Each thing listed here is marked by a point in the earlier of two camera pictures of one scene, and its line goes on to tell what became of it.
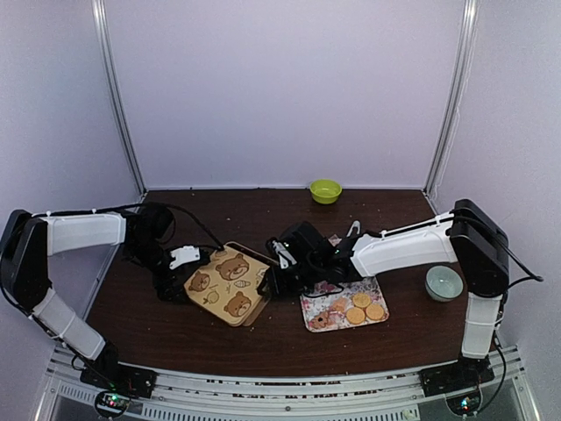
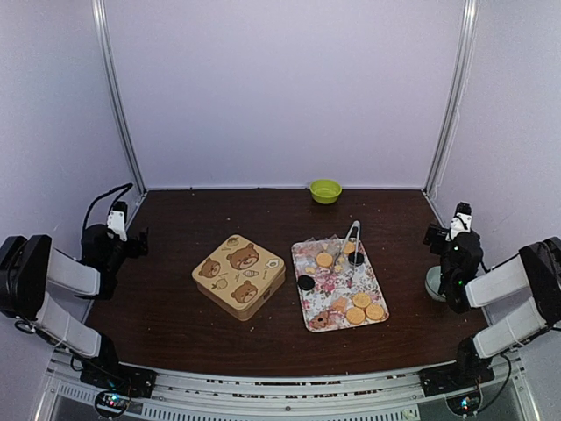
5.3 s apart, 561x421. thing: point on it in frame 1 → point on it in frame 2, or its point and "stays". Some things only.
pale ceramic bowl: x=443 y=283 stays
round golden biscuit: x=355 y=315 stays
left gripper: x=166 y=294 → x=142 y=249
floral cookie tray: x=361 y=303 stays
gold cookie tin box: x=259 y=258 → x=240 y=286
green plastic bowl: x=325 y=191 stays
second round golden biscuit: x=374 y=311 stays
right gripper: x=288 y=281 → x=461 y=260
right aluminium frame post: x=463 y=54 stays
